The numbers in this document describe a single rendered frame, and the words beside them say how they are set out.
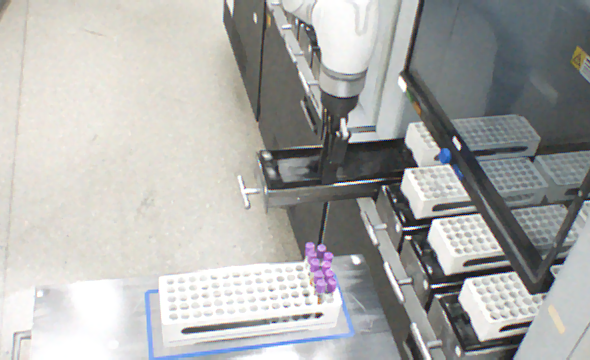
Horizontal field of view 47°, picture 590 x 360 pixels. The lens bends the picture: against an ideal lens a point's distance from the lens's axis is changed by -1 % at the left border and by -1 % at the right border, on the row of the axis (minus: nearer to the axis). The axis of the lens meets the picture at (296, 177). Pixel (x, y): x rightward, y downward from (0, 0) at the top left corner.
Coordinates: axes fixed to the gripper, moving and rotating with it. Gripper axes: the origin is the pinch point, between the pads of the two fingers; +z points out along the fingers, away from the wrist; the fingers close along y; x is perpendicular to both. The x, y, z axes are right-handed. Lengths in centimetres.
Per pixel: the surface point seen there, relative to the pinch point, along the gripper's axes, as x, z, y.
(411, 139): -21.7, -0.1, 6.1
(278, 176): 10.5, 2.5, 1.0
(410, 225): -13.4, 3.8, -16.5
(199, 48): 1, 84, 188
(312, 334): 14.1, 2.4, -39.7
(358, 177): -7.0, 3.2, -1.2
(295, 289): 16.4, -3.9, -34.5
